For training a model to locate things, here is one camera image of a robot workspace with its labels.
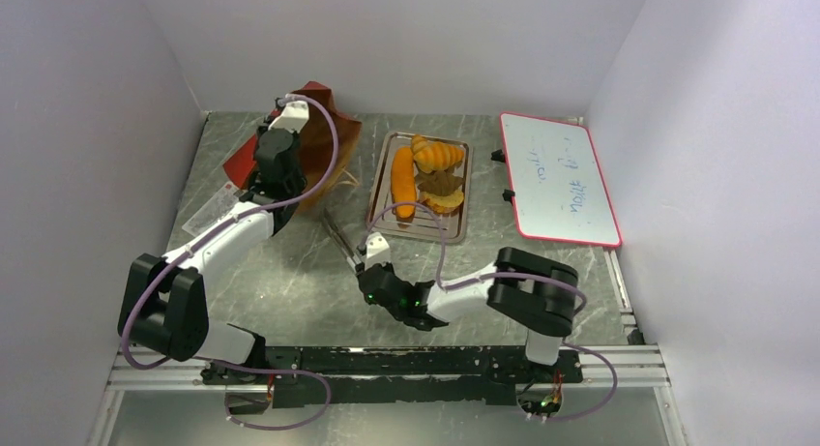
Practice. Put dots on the clear plastic packet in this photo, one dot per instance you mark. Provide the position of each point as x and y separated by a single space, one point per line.
219 204

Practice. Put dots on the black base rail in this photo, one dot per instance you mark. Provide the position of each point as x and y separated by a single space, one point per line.
494 374

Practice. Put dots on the pale fake bread slice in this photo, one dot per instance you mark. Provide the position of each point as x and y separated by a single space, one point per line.
443 204

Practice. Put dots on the long orange fake baguette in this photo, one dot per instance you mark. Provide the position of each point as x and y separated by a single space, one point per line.
403 186

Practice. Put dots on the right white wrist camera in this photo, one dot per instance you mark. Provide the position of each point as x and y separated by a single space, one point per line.
377 250

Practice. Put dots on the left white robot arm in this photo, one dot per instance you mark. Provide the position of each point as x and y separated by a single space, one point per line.
165 303

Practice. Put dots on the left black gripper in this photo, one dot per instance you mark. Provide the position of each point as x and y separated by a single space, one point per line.
260 133

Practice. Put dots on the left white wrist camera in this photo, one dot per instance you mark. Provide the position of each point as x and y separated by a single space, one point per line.
292 116

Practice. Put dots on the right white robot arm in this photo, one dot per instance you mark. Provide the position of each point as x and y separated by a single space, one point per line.
536 292

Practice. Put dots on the dark fake bread loaf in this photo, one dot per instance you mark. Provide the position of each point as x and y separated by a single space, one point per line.
439 182

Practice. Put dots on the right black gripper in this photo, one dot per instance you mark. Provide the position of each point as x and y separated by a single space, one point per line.
364 271

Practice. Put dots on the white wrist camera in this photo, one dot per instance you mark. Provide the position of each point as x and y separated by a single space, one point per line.
292 116
377 250

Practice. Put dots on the metal tongs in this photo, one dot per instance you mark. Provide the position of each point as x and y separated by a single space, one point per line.
337 235

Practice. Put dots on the pink framed whiteboard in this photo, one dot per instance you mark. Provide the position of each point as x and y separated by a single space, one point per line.
558 190

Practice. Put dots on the red paper bag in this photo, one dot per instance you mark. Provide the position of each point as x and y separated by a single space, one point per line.
315 146

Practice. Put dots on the orange fake croissant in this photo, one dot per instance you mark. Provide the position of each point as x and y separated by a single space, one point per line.
431 156

